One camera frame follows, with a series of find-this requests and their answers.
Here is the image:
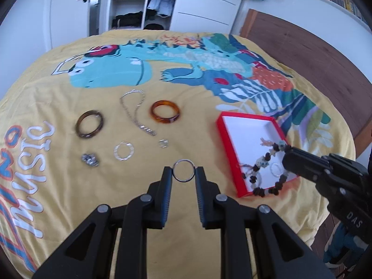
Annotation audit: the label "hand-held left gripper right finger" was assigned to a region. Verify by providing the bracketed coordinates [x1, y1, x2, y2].
[194, 166, 338, 279]

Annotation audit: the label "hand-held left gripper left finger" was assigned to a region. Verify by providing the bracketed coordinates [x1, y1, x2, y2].
[32, 166, 175, 279]

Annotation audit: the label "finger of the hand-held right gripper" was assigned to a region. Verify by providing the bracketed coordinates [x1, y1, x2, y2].
[282, 153, 327, 182]
[286, 146, 330, 166]

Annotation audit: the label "large silver ring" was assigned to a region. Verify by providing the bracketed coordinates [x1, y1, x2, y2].
[172, 159, 195, 182]

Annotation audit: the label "brown and white beaded bracelet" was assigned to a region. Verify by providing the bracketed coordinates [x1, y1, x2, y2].
[241, 139, 292, 196]

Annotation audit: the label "red jewelry box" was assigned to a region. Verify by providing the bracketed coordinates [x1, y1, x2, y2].
[216, 111, 292, 199]

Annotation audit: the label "silver hoop bracelet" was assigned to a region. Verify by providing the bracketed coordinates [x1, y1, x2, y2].
[113, 141, 135, 161]

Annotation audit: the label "amber bangle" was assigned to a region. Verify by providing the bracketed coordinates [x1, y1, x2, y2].
[150, 100, 180, 125]

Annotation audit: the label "silver cluster brooch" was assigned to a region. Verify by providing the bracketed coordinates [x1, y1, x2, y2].
[81, 153, 99, 167]

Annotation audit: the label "blue patterned cloth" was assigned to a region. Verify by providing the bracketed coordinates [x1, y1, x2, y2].
[324, 222, 369, 268]

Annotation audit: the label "yellow dinosaur printed blanket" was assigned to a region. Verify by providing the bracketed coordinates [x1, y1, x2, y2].
[0, 31, 356, 279]

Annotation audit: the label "dark brown bangle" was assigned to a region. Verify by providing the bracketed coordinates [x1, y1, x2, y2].
[75, 110, 104, 139]

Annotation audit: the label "folded black clothes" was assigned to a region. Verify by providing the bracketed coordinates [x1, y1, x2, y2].
[112, 12, 144, 30]

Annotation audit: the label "white wardrobe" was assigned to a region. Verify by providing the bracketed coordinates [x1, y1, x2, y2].
[99, 0, 246, 35]

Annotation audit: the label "white door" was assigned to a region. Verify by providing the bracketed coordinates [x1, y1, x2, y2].
[49, 0, 93, 50]

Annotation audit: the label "thin silver ring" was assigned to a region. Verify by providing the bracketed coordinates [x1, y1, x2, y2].
[269, 164, 284, 178]

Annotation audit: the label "silver chain necklace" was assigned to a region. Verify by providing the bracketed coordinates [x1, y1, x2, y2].
[120, 90, 157, 136]

